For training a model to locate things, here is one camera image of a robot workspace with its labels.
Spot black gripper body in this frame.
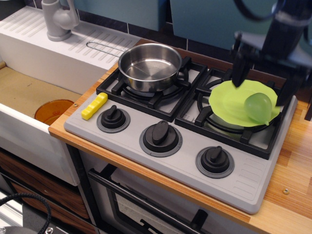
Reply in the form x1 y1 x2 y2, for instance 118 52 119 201
231 31 312 80

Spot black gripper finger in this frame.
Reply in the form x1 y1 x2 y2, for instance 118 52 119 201
276 71 306 106
232 52 250 87

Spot small green toy pear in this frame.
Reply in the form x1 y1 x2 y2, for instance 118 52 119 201
244 93 272 125

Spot stainless steel pot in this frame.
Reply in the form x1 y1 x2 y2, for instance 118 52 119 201
86 41 182 93

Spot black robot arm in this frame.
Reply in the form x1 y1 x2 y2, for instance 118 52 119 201
231 0 312 106

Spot light green plastic plate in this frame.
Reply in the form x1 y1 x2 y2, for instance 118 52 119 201
209 80 280 127

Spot right black stove knob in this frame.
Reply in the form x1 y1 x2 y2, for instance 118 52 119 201
195 146 234 179

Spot black stove knob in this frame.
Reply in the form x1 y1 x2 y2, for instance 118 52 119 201
139 120 183 157
97 105 131 134
195 146 234 179

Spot middle black stove knob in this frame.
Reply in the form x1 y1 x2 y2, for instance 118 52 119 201
139 120 183 157

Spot grey toy stove top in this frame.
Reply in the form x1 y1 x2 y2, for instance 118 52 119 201
64 92 282 214

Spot left black stove knob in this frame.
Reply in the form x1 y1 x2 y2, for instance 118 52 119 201
97 105 131 134

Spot right black burner grate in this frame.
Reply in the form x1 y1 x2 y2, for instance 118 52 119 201
175 69 297 159

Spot black burner grate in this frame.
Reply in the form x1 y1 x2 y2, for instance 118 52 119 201
96 57 208 122
175 69 297 159

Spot left black burner grate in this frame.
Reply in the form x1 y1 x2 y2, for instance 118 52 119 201
96 57 208 122

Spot yellow toy corn cob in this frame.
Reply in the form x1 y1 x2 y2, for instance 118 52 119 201
81 93 108 120

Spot grey toy faucet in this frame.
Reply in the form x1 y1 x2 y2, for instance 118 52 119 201
41 0 79 41

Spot white toy sink unit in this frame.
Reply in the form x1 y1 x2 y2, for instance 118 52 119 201
0 6 139 186

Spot wooden drawer fronts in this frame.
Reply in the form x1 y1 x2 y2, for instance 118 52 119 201
0 149 98 234

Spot oven door with black handle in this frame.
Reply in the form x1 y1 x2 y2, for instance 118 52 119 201
87 164 253 234

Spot black braided foreground cable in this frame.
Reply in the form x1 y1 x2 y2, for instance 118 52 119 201
0 193 52 234

